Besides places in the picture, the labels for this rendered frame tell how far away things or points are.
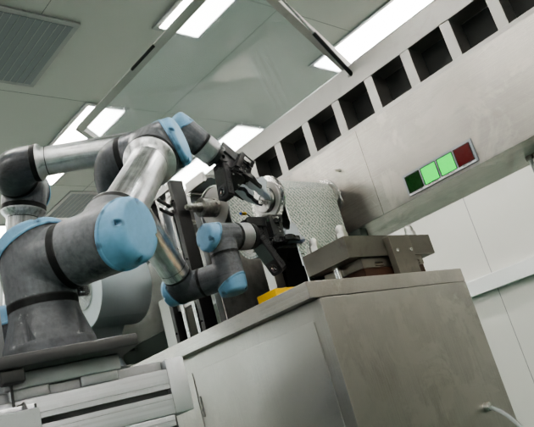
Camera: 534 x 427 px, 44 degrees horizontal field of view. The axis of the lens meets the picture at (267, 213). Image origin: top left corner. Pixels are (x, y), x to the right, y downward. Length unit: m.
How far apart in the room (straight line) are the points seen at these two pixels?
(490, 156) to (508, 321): 2.71
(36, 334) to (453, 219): 3.85
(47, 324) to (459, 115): 1.32
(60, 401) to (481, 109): 1.37
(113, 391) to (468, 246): 3.74
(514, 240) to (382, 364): 2.98
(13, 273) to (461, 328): 1.21
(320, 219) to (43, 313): 1.10
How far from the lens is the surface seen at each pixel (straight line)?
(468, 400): 1.83
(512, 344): 4.56
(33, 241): 1.15
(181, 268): 1.67
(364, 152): 2.17
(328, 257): 1.77
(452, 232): 4.70
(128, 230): 1.08
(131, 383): 1.12
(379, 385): 1.56
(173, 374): 1.14
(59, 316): 1.12
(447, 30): 2.07
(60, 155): 1.73
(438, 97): 2.04
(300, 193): 2.01
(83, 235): 1.09
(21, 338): 1.13
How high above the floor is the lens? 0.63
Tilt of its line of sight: 17 degrees up
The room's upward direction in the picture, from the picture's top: 16 degrees counter-clockwise
